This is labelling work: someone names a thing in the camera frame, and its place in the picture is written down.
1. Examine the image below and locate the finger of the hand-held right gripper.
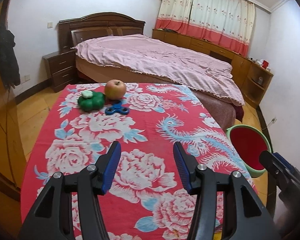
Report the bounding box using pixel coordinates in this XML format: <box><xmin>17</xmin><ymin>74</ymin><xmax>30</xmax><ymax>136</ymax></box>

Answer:
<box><xmin>270</xmin><ymin>152</ymin><xmax>295</xmax><ymax>175</ymax></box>
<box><xmin>259</xmin><ymin>150</ymin><xmax>283</xmax><ymax>184</ymax></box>

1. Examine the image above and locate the red bin with green rim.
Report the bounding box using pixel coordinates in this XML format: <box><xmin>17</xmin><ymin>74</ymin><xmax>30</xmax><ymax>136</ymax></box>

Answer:
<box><xmin>226</xmin><ymin>124</ymin><xmax>273</xmax><ymax>178</ymax></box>

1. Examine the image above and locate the red apple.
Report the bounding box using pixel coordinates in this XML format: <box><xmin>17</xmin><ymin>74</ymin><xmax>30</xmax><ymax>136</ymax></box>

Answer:
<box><xmin>104</xmin><ymin>79</ymin><xmax>127</xmax><ymax>100</ymax></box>

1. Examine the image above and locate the black jacket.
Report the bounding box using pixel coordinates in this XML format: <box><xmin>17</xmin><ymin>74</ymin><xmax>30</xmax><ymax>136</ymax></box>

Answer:
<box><xmin>0</xmin><ymin>26</ymin><xmax>21</xmax><ymax>89</ymax></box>

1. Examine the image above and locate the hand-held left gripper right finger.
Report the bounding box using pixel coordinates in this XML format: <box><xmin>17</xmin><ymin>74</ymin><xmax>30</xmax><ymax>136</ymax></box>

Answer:
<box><xmin>173</xmin><ymin>141</ymin><xmax>282</xmax><ymax>240</ymax></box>

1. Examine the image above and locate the black hanging cable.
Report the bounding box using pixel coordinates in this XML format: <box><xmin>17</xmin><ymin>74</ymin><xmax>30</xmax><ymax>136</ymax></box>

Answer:
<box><xmin>4</xmin><ymin>87</ymin><xmax>18</xmax><ymax>155</ymax></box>

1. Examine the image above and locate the green clover-shaped toy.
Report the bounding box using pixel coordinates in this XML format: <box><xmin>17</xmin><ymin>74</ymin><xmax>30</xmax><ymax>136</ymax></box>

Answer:
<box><xmin>77</xmin><ymin>91</ymin><xmax>106</xmax><ymax>112</ymax></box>

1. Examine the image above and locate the wooden wardrobe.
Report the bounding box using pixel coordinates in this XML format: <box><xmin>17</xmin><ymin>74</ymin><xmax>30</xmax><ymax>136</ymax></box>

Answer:
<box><xmin>0</xmin><ymin>0</ymin><xmax>28</xmax><ymax>203</ymax></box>

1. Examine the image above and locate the long wooden window cabinet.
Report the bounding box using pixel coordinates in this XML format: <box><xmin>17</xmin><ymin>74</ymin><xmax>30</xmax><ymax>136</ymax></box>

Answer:
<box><xmin>152</xmin><ymin>28</ymin><xmax>252</xmax><ymax>77</ymax></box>

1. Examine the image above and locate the pink bedspread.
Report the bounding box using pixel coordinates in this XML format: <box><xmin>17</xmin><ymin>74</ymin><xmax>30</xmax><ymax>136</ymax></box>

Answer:
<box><xmin>71</xmin><ymin>34</ymin><xmax>245</xmax><ymax>106</ymax></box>

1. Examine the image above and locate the blue fidget spinner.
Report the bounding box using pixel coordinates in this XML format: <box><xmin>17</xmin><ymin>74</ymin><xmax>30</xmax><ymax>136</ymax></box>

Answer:
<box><xmin>104</xmin><ymin>100</ymin><xmax>130</xmax><ymax>116</ymax></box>

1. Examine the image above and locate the cream and red curtain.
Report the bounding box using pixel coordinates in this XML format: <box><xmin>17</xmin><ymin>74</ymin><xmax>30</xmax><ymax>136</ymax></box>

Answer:
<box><xmin>155</xmin><ymin>0</ymin><xmax>196</xmax><ymax>37</ymax></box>
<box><xmin>190</xmin><ymin>0</ymin><xmax>255</xmax><ymax>57</ymax></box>

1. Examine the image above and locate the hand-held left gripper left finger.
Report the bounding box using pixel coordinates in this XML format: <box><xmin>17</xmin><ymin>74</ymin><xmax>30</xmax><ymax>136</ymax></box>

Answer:
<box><xmin>19</xmin><ymin>141</ymin><xmax>122</xmax><ymax>240</ymax></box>

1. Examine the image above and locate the dark wooden nightstand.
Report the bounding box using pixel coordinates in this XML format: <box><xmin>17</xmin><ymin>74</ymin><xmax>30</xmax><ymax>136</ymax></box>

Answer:
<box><xmin>42</xmin><ymin>49</ymin><xmax>78</xmax><ymax>93</ymax></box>

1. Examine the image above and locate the red floral tablecloth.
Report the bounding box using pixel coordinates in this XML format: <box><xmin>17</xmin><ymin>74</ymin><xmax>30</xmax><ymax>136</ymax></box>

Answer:
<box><xmin>20</xmin><ymin>82</ymin><xmax>257</xmax><ymax>240</ymax></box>

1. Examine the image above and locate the dark wooden bed headboard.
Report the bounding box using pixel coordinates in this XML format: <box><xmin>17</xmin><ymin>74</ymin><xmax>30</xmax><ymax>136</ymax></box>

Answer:
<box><xmin>58</xmin><ymin>12</ymin><xmax>146</xmax><ymax>53</ymax></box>

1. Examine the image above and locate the brown bed sheet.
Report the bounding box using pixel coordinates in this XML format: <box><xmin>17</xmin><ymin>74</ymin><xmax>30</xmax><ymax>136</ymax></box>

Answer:
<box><xmin>187</xmin><ymin>91</ymin><xmax>243</xmax><ymax>130</ymax></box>

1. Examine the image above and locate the wooden corner shelf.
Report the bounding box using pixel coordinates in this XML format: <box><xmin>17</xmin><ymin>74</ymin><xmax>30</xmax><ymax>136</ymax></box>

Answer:
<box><xmin>245</xmin><ymin>59</ymin><xmax>274</xmax><ymax>109</ymax></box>

